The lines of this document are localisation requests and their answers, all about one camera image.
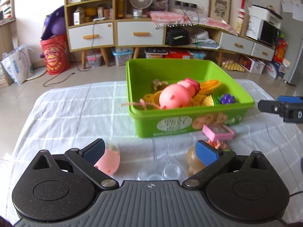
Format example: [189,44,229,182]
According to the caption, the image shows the red gift box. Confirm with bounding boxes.
[272,33,288,64]

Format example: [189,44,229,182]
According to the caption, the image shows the black bag on shelf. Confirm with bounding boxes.
[165,27,190,47]

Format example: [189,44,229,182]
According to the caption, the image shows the framed cartoon girl picture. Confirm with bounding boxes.
[208,0,232,24]

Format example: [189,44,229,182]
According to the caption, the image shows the small orange figurine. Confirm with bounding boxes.
[207,140,227,150]

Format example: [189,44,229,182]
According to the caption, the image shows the white printer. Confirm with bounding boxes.
[249,5,283,28]

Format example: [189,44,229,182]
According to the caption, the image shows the purple toy grapes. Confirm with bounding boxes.
[218,93,236,105]

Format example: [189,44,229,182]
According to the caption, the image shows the purple plush toy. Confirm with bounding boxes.
[41,6,66,40]

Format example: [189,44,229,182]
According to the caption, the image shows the wooden sideboard with drawers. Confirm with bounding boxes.
[64,0,275,61]

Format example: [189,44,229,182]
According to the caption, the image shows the brown rubber figure toy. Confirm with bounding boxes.
[186,146,206,177]

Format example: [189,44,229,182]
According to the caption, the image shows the small white desk fan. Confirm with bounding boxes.
[130,0,152,19]

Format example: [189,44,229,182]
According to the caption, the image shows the green plastic storage box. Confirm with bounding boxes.
[126,58,254,138]

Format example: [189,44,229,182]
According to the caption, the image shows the pink egg shaped toy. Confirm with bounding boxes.
[94,143,121,176]

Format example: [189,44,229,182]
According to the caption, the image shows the grey refrigerator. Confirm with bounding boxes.
[280,0,302,85]

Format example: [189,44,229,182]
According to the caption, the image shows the orange yellow toy plate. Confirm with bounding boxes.
[199,79,221,95]

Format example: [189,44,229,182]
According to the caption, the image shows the red printed bucket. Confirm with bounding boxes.
[40,34,69,75]

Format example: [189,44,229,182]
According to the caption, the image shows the egg tray on floor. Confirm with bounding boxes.
[222,61,245,72]

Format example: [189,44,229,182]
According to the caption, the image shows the white paper bag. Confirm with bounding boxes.
[1,45,33,86]

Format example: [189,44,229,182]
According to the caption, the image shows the large pink pig toy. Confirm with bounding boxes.
[121,77,201,110]

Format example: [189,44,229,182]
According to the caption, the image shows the white checked tablecloth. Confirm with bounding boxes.
[1,82,302,223]

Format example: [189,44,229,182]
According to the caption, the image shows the pink cloth on sideboard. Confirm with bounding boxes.
[147,11,238,36]

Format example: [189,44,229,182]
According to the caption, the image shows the pink card box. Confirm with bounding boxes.
[202,124,235,142]

